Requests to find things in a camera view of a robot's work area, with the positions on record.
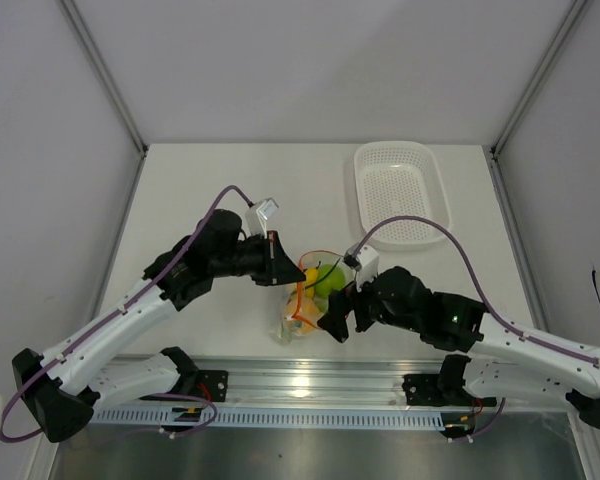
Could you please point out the aluminium frame post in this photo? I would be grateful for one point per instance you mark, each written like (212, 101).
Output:
(547, 62)
(86, 41)

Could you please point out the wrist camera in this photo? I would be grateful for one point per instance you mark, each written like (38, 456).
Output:
(259, 214)
(364, 261)

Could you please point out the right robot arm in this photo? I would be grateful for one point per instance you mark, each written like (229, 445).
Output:
(485, 361)

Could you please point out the left aluminium frame post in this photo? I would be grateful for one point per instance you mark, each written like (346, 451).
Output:
(86, 41)

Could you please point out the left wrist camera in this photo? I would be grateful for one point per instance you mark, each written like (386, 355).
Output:
(259, 214)

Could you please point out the aluminium mounting rail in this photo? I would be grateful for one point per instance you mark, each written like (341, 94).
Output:
(316, 384)

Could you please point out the white perforated plastic basket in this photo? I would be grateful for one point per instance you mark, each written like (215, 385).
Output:
(398, 178)

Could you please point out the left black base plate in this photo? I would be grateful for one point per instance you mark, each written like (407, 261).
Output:
(208, 384)

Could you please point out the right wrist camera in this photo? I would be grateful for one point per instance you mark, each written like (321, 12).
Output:
(364, 261)

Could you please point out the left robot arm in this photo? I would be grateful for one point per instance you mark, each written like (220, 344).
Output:
(66, 385)

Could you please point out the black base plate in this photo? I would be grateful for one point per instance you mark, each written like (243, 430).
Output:
(208, 384)
(435, 390)

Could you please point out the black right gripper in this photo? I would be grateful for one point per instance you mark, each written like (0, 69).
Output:
(334, 321)

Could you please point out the right aluminium frame post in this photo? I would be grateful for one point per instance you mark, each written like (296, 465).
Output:
(547, 62)

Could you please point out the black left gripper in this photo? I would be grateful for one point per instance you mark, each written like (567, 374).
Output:
(278, 266)

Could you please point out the green apple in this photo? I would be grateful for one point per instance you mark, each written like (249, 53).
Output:
(331, 278)

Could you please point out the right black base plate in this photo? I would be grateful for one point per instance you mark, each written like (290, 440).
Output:
(435, 390)

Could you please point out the yellow lemon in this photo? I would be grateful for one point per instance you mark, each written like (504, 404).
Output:
(311, 275)

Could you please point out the slotted white cable duct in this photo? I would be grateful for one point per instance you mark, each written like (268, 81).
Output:
(178, 417)

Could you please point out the clear orange-zipper zip bag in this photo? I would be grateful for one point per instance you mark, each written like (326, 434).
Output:
(307, 260)

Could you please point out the orange fruit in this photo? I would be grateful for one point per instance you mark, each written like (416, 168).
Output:
(300, 316)

